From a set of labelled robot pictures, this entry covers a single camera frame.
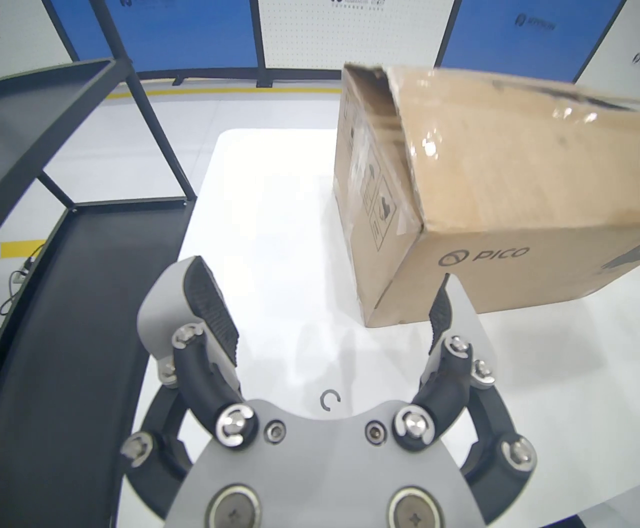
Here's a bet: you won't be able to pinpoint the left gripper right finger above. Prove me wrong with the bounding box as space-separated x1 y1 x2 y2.
392 274 538 528

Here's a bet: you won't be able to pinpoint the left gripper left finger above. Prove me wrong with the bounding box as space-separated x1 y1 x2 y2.
120 255 261 521

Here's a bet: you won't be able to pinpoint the black metal shelf rack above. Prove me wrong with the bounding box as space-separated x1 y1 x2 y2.
0 0 199 528

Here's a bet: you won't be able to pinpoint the large brown cardboard carton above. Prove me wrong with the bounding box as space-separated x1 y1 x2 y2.
332 62 640 329

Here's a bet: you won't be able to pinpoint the blue and white partition panels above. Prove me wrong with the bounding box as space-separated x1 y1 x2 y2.
0 0 640 89

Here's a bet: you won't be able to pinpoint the thin black cable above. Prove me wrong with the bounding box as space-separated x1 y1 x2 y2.
0 256 37 316

